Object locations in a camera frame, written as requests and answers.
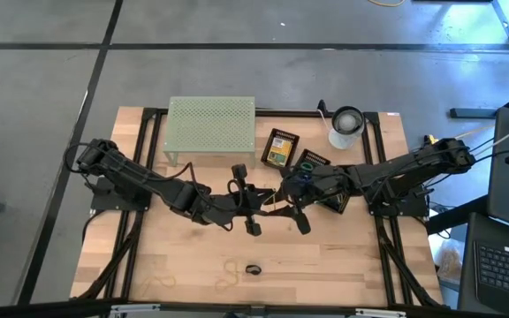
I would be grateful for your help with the white cylindrical device black rim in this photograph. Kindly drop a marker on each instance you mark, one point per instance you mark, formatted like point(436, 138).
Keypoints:
point(347, 123)

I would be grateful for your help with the green perforated metal shelf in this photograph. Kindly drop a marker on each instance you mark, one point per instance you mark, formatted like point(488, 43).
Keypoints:
point(210, 123)

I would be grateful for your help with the grey metal bracket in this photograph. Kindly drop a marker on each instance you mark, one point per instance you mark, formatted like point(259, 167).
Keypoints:
point(380, 312)
point(135, 309)

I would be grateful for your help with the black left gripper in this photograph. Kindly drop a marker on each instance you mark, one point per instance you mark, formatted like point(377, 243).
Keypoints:
point(241, 205)

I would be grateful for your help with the wide black rubber band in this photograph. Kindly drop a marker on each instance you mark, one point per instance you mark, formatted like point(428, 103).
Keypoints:
point(247, 269)

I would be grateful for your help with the yellow green crayon box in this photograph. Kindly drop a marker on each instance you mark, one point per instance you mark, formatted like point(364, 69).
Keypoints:
point(279, 152)

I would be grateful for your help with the yellow rubber band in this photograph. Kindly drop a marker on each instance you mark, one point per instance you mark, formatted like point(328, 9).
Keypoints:
point(230, 268)
point(166, 277)
point(272, 201)

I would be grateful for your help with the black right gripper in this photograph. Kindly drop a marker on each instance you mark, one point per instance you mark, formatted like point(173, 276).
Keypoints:
point(321, 185)

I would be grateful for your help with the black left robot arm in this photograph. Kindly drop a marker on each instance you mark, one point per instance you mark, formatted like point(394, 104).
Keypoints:
point(148, 185)

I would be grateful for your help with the black camera crossbar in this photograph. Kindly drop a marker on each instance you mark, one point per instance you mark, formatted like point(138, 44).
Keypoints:
point(201, 305)

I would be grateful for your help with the black floor bar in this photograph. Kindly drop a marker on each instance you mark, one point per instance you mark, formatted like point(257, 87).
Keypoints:
point(471, 113)

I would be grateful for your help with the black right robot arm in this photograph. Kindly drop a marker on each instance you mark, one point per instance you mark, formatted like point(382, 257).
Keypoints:
point(413, 170)

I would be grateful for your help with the black laptop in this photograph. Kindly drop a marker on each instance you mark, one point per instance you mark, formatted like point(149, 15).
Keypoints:
point(502, 269)

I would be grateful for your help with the green spiral wrist coil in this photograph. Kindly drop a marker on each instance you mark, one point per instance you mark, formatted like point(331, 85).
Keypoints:
point(303, 167)

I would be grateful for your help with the clear plastic bag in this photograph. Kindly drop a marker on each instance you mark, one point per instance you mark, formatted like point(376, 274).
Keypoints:
point(449, 260)

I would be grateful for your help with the black power plug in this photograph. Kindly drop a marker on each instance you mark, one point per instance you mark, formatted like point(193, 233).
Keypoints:
point(321, 105)

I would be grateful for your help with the black table frame rails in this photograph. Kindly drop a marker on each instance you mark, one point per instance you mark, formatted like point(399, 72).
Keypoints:
point(285, 113)

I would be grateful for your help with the blue spiral wrist coil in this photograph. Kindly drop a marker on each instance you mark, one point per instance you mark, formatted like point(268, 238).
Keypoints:
point(301, 179)

